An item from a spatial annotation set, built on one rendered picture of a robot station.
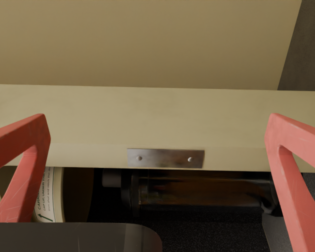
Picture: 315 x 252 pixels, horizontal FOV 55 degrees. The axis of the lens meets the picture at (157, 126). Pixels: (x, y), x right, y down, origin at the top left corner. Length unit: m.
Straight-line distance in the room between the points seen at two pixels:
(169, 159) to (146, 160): 0.02
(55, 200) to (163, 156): 0.16
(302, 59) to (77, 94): 0.44
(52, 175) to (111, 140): 0.12
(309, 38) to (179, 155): 0.41
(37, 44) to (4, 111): 0.40
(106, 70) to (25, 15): 0.20
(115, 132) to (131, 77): 0.44
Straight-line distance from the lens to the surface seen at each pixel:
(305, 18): 0.65
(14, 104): 0.36
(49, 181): 0.38
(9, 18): 0.74
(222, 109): 0.33
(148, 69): 0.71
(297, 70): 0.66
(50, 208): 0.39
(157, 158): 0.28
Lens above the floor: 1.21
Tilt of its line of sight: level
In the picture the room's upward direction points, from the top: 89 degrees counter-clockwise
